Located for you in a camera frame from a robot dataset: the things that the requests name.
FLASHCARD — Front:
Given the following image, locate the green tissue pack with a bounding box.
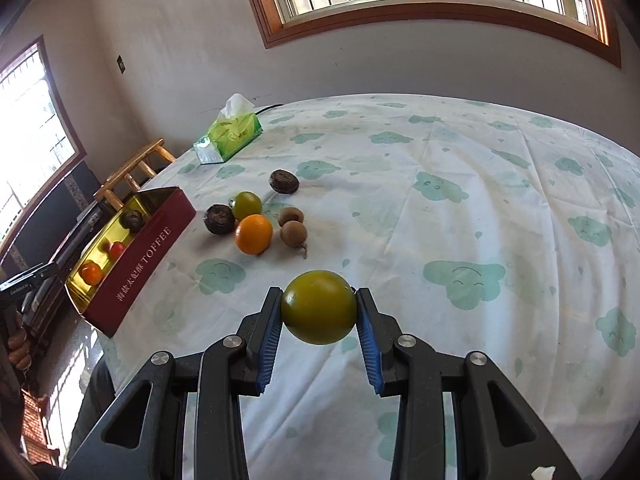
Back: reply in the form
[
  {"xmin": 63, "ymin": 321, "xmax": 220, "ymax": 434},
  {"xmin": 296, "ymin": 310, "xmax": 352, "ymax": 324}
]
[{"xmin": 193, "ymin": 93, "xmax": 264, "ymax": 165}]

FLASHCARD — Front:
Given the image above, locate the wide wooden frame window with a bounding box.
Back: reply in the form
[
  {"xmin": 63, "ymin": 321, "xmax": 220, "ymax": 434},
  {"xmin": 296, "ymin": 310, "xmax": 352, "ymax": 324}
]
[{"xmin": 235, "ymin": 0, "xmax": 623, "ymax": 68}]

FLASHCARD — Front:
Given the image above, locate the person's left hand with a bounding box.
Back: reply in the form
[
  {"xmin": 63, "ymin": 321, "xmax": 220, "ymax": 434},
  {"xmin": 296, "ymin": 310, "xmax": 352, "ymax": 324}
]
[{"xmin": 6, "ymin": 312, "xmax": 32, "ymax": 372}]

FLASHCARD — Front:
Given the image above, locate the cloud print tablecloth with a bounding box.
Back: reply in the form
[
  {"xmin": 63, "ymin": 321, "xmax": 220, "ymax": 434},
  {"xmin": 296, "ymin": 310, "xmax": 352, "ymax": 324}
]
[{"xmin": 97, "ymin": 92, "xmax": 640, "ymax": 480}]

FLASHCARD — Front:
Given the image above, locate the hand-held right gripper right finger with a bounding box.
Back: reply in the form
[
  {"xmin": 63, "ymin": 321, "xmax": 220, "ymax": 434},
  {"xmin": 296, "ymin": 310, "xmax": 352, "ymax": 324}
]
[{"xmin": 355, "ymin": 287, "xmax": 583, "ymax": 480}]

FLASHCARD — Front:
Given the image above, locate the small round green fruit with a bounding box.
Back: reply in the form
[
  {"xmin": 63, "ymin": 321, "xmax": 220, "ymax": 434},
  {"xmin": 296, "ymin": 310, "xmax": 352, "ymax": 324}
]
[{"xmin": 231, "ymin": 190, "xmax": 263, "ymax": 219}]

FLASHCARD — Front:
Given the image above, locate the red tin box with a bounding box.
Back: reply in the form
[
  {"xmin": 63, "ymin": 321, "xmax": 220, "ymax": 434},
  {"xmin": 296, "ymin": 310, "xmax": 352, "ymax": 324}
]
[{"xmin": 65, "ymin": 186, "xmax": 197, "ymax": 338}]

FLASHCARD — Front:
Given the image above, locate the dark low cabinet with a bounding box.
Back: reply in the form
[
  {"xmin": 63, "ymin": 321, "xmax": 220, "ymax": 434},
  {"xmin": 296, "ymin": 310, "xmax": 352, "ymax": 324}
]
[{"xmin": 20, "ymin": 205, "xmax": 108, "ymax": 346}]

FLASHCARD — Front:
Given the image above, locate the side window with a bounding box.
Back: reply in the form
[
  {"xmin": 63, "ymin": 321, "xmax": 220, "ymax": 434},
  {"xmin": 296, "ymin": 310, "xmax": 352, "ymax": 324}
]
[{"xmin": 0, "ymin": 35, "xmax": 88, "ymax": 261}]

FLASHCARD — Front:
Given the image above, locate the wooden chair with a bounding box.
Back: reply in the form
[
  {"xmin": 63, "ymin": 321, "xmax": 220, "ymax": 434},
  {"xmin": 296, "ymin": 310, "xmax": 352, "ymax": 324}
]
[{"xmin": 94, "ymin": 139, "xmax": 177, "ymax": 211}]

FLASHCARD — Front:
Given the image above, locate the large round green fruit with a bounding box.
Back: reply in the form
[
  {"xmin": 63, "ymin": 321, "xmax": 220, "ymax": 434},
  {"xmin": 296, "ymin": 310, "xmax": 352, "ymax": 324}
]
[{"xmin": 280, "ymin": 270, "xmax": 358, "ymax": 346}]

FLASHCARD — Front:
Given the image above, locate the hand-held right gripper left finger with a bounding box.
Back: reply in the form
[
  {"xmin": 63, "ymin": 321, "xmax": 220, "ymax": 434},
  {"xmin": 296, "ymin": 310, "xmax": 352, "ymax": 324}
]
[{"xmin": 60, "ymin": 286, "xmax": 284, "ymax": 480}]

